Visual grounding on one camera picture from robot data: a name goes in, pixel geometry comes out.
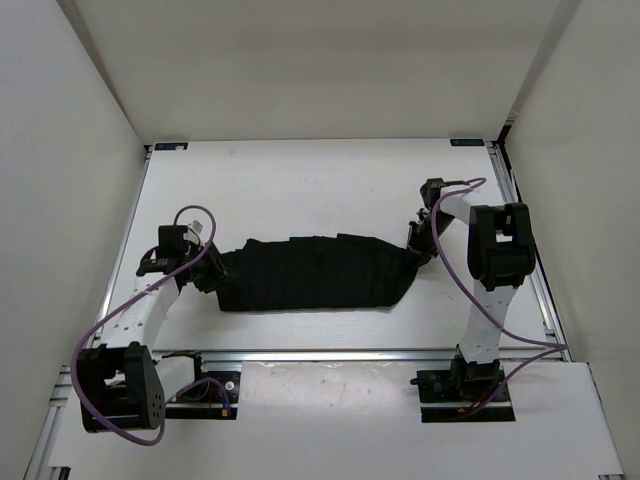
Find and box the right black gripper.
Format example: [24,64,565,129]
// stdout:
[401,212,455,273]

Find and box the black pleated skirt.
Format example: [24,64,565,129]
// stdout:
[217,234,424,312]

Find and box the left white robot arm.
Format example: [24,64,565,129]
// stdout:
[74,221,228,434]

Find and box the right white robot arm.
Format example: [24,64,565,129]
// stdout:
[407,178,536,400]

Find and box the right blue corner label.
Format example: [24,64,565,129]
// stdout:
[450,138,485,147]

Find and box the blue corner label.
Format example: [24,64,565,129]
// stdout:
[153,142,189,151]
[450,138,485,147]

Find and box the left blue corner label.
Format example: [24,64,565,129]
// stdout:
[153,142,189,151]

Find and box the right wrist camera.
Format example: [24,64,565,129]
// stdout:
[416,207,430,224]

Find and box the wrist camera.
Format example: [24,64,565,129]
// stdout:
[184,220,203,243]
[416,207,430,224]

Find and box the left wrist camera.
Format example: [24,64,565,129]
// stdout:
[184,220,203,243]

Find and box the front aluminium frame rail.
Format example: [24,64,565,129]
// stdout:
[152,349,455,363]

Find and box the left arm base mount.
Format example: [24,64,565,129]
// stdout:
[154,352,241,421]

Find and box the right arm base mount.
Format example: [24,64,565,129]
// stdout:
[410,356,516,424]

